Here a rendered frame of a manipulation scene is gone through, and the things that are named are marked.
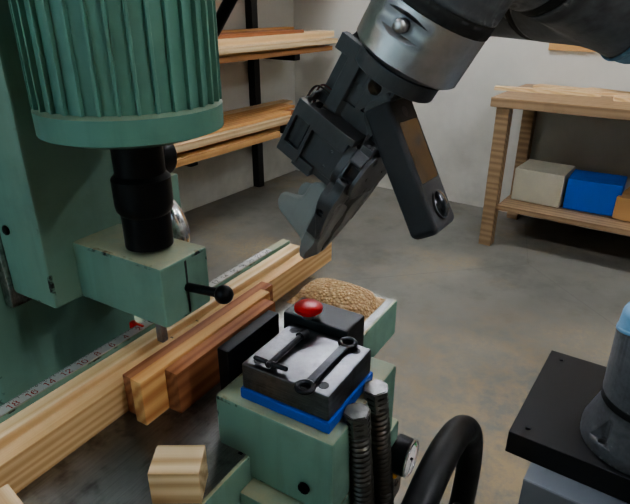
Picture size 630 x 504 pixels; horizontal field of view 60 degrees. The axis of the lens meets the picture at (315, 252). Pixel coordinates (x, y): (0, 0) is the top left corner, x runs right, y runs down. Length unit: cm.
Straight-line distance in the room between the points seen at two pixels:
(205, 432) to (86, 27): 40
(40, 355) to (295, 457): 40
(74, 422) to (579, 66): 344
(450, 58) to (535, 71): 336
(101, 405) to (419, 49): 46
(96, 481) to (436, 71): 47
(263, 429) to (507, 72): 344
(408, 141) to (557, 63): 331
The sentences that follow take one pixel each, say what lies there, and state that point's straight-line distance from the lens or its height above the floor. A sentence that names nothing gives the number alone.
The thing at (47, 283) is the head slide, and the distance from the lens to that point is 67.
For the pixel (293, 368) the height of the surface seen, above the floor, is 100.
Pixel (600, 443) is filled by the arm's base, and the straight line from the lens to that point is 112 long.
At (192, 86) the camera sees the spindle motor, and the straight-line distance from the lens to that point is 52.
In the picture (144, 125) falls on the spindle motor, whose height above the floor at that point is 122.
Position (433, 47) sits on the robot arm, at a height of 128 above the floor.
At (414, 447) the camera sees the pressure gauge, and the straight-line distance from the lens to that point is 94.
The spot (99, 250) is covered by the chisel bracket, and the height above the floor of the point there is 107.
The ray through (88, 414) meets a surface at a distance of 63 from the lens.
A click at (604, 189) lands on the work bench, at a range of 336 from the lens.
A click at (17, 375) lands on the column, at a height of 88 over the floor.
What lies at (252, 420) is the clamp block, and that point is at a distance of 55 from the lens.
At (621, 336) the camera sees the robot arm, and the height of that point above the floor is 82.
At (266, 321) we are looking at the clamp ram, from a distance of 61.
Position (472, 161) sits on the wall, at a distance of 398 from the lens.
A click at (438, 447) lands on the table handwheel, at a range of 53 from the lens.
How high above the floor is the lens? 131
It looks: 24 degrees down
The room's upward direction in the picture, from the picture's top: straight up
